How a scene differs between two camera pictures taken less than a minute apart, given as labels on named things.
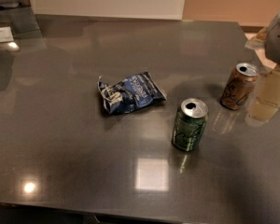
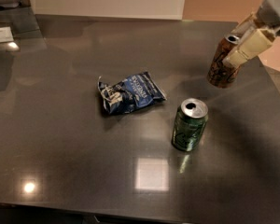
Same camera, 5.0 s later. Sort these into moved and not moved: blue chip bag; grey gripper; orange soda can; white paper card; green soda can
Moved: grey gripper; orange soda can
Not moved: blue chip bag; green soda can; white paper card
